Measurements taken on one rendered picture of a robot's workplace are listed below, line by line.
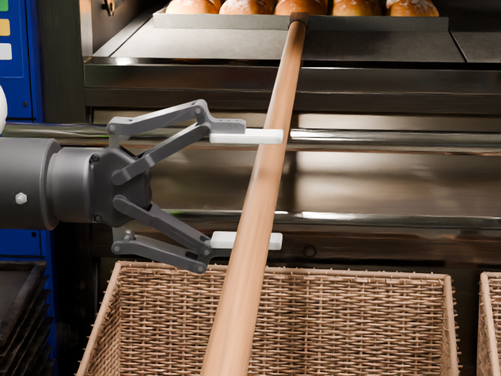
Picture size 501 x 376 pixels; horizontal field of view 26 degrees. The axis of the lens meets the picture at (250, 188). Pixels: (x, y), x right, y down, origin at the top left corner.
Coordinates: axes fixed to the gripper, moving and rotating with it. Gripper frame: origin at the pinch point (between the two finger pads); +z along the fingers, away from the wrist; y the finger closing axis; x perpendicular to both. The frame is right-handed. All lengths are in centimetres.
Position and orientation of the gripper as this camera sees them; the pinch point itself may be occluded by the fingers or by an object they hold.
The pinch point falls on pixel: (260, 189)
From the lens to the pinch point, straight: 107.4
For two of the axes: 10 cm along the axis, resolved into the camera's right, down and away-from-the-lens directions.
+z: 10.0, 0.2, -0.7
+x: -0.8, 3.0, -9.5
